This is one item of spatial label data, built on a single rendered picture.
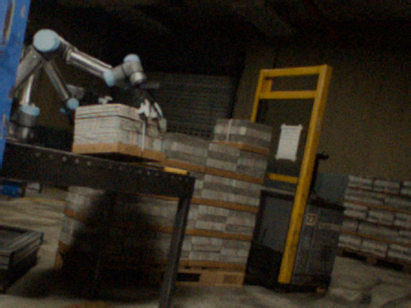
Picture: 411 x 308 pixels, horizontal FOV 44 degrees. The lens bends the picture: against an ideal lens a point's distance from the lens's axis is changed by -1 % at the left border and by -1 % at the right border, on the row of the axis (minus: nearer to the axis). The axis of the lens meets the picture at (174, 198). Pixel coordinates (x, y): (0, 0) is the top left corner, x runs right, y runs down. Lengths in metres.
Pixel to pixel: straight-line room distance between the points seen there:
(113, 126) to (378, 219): 6.04
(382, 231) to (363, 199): 0.54
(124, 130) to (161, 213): 1.23
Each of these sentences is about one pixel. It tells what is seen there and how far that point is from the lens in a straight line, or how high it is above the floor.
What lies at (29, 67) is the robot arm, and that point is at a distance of 2.75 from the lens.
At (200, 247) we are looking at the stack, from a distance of 3.77.
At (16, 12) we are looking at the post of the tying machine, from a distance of 1.49.
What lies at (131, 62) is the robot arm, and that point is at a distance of 2.58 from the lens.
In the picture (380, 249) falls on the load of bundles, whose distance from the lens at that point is 7.96.
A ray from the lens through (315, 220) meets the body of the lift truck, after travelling 4.37.
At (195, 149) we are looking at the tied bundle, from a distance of 3.62.
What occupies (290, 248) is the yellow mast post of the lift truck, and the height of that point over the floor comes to 0.37.
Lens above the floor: 0.81
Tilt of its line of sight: 3 degrees down
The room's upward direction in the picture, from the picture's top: 11 degrees clockwise
